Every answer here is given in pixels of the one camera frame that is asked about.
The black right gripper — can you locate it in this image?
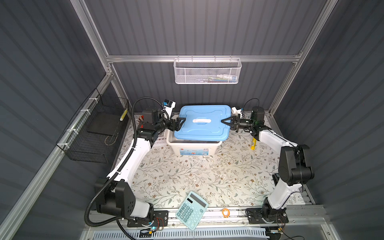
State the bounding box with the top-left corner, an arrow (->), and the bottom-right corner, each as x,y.
221,115 -> 254,134

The teal desk calculator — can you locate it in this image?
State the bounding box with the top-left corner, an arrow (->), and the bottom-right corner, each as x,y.
176,191 -> 209,231

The black wire wall basket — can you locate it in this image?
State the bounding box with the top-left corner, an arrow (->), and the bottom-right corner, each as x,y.
57,89 -> 130,164

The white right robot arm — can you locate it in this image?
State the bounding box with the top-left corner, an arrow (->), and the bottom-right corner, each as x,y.
221,107 -> 315,224

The white wire mesh basket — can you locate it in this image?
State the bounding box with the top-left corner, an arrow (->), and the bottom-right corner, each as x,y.
173,57 -> 242,85

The beige plastic storage bin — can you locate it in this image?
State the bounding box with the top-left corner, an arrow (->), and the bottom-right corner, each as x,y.
165,130 -> 223,156

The yellow capped tube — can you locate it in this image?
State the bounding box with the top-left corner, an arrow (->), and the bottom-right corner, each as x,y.
251,138 -> 257,151

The blue plastic bin lid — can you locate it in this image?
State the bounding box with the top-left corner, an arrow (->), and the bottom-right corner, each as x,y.
174,105 -> 232,142

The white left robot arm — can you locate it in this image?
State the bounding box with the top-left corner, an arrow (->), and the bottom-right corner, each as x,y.
84,100 -> 186,227

